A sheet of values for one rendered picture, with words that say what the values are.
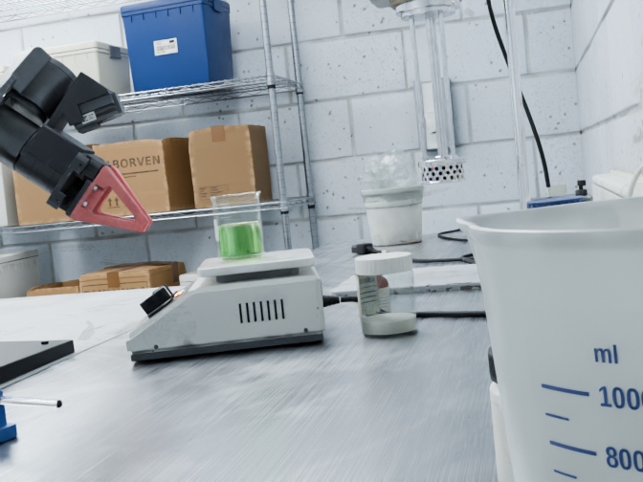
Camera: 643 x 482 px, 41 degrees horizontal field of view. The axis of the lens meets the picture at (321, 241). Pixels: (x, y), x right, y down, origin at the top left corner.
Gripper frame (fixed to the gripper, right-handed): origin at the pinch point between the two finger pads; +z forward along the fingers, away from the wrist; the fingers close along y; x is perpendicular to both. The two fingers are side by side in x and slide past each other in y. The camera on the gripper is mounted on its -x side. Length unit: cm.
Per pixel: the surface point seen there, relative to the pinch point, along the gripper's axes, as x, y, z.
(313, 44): -65, 236, -4
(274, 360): 2.0, -17.3, 18.9
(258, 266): -4.2, -11.7, 13.1
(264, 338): 1.6, -11.8, 17.5
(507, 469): -7, -57, 27
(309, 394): 0.3, -31.7, 20.9
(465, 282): -15.0, 13.0, 38.1
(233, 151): -14, 209, -5
